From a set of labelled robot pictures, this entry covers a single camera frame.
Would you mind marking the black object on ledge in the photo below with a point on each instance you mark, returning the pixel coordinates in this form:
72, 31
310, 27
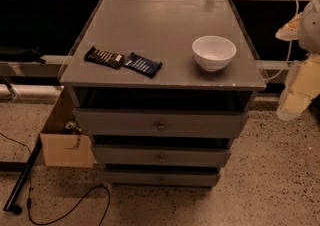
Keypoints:
18, 54

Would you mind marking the metal can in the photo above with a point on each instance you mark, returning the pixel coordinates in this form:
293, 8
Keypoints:
70, 125

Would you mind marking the grey drawer cabinet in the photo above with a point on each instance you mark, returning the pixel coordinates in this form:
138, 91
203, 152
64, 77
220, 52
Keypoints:
162, 31

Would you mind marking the grey drawer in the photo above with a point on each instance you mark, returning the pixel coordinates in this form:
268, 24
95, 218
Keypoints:
165, 178
159, 123
160, 155

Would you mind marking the blue snack bar wrapper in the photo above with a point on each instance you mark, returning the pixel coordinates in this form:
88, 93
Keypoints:
142, 65

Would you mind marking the grey top drawer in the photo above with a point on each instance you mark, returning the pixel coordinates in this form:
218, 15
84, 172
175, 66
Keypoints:
159, 123

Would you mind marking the cardboard box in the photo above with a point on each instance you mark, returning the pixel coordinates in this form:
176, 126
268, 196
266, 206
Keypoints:
62, 148

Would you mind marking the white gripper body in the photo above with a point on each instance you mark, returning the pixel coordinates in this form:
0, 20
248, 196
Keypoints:
310, 30

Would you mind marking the white bowl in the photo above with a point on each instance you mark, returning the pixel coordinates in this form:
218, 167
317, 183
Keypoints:
213, 53

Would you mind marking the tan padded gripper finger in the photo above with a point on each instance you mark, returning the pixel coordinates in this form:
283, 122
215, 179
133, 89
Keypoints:
290, 30
302, 86

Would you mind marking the grey bottom drawer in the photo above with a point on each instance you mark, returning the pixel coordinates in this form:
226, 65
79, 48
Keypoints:
165, 178

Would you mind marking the black metal floor bar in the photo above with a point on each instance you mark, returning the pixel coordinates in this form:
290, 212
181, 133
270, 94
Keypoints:
24, 168

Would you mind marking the brown snack bar wrapper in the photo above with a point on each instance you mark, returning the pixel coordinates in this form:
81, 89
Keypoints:
105, 58

